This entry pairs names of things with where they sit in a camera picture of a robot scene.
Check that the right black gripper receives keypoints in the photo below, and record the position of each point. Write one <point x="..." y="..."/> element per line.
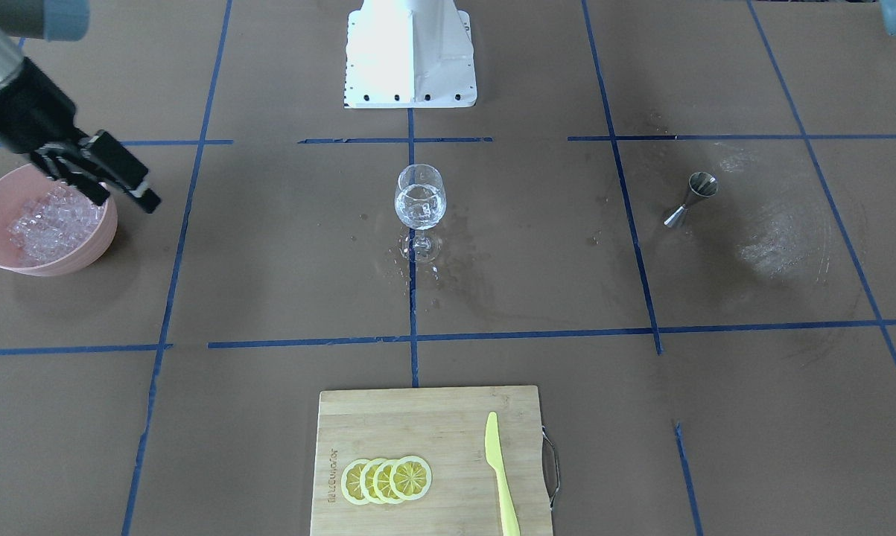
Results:
<point x="24" y="109"/>

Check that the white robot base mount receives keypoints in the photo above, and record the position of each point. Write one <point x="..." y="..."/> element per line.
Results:
<point x="409" y="55"/>

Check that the clear wine glass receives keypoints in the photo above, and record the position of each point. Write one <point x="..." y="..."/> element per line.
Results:
<point x="420" y="205"/>

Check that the bamboo cutting board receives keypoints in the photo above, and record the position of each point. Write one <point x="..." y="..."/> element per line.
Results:
<point x="446" y="428"/>

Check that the clear ice cubes pile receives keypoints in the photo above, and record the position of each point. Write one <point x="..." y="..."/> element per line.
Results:
<point x="53" y="226"/>

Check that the yellow plastic knife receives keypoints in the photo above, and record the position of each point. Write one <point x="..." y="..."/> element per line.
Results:
<point x="494" y="458"/>

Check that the pink bowl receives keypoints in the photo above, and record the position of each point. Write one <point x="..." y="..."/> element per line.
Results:
<point x="27" y="183"/>

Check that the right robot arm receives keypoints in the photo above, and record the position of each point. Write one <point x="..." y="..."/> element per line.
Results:
<point x="46" y="20"/>

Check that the steel jigger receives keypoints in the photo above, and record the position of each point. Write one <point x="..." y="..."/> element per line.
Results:
<point x="701" y="186"/>

